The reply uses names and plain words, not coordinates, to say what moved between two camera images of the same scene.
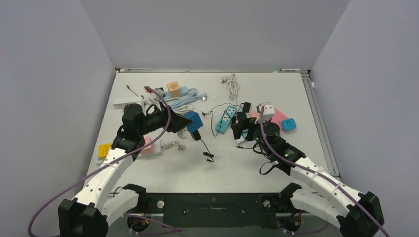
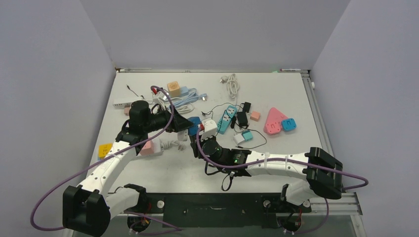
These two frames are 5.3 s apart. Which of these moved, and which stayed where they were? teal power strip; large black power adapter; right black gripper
Moved: right black gripper
Stayed: large black power adapter; teal power strip
